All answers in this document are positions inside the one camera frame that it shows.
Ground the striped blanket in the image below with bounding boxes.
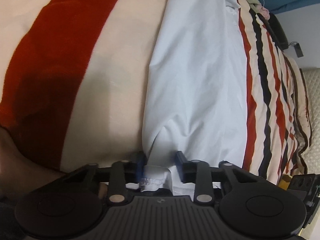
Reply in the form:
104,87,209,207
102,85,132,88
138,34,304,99
0,0,312,188

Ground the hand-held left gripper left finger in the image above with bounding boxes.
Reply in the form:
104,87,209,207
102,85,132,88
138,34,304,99
61,151,147,205

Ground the light blue t-shirt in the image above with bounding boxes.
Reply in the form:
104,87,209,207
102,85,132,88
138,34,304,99
141,0,248,198

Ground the black wall charger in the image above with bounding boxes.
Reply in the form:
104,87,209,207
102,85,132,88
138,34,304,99
287,42,304,57

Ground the black armchair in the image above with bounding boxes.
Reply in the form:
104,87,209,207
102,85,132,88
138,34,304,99
259,12,290,52

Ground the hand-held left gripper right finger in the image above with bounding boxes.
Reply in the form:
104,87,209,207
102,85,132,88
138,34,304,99
176,151,265,205

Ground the person's bare leg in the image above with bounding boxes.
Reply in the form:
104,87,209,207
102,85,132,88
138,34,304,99
0,126,65,200

